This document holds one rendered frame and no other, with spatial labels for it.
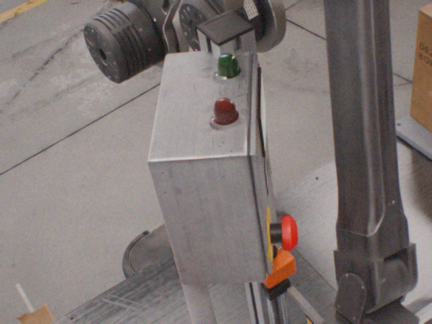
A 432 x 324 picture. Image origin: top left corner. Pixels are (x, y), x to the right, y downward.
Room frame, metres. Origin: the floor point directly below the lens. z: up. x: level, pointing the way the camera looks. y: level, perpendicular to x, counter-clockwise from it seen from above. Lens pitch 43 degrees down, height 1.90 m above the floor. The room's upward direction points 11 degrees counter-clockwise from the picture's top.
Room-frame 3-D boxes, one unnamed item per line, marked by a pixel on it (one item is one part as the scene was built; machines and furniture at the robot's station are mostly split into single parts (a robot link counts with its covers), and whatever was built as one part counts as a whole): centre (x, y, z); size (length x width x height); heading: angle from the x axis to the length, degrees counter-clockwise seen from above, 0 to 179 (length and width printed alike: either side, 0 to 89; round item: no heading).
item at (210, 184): (0.54, -0.01, 1.38); 0.17 x 0.10 x 0.19; 169
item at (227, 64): (0.57, -0.03, 1.49); 0.03 x 0.03 x 0.02
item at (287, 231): (0.48, -0.06, 1.33); 0.04 x 0.03 x 0.04; 169
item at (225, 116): (0.50, -0.02, 1.49); 0.03 x 0.03 x 0.02
